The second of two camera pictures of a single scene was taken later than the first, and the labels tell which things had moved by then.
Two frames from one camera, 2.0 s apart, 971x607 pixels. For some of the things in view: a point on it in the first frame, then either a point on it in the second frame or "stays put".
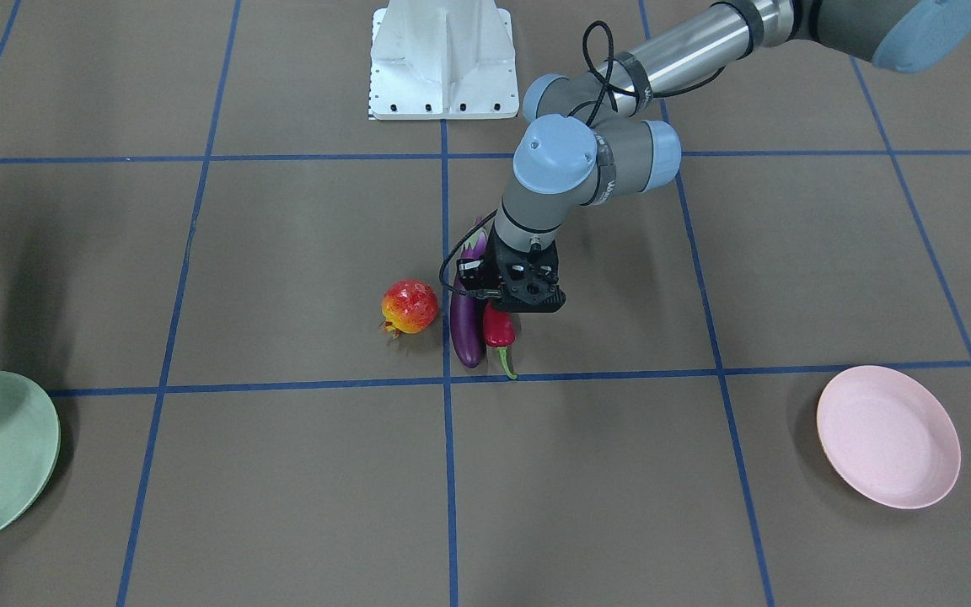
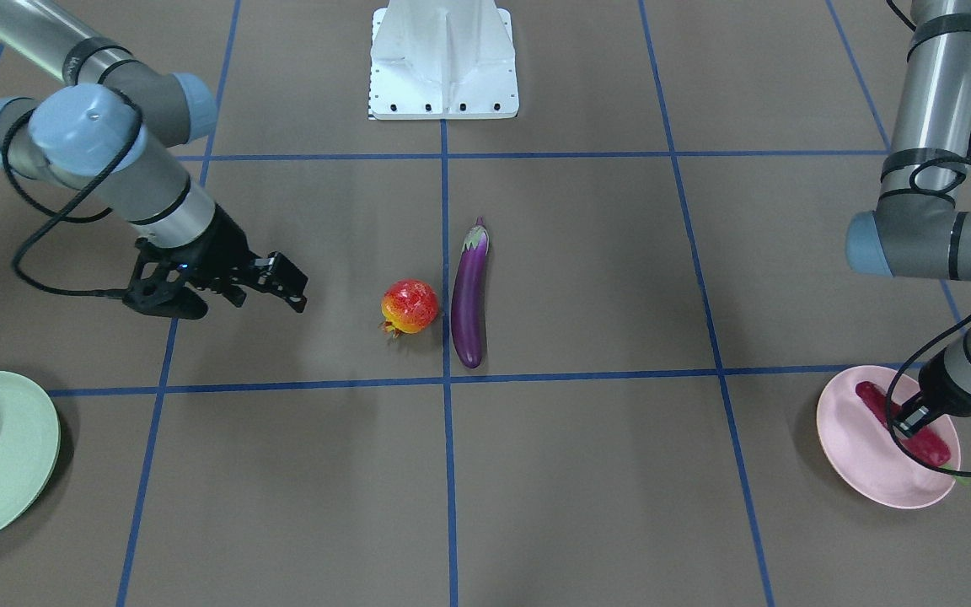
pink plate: x=888 y=437 stays put
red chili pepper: x=499 y=332 -> x=927 y=443
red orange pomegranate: x=409 y=306 stays put
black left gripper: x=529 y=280 -> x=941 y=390
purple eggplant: x=469 y=314 stays put
